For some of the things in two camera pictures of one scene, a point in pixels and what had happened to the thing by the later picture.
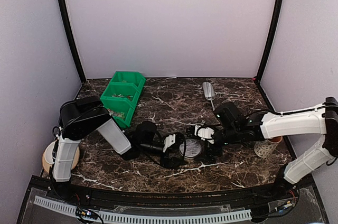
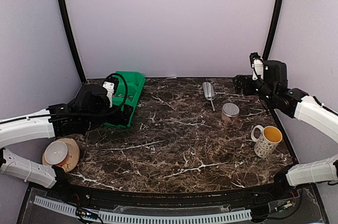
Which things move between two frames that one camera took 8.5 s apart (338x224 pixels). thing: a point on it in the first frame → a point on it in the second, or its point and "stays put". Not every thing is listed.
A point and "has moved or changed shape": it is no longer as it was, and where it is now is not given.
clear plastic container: (191, 150) has moved or changed shape
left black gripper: (171, 164) → (125, 115)
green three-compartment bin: (121, 95) stays put
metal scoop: (209, 92) stays put
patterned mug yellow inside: (265, 148) stays put
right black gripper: (209, 157) → (238, 85)
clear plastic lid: (193, 148) has moved or changed shape
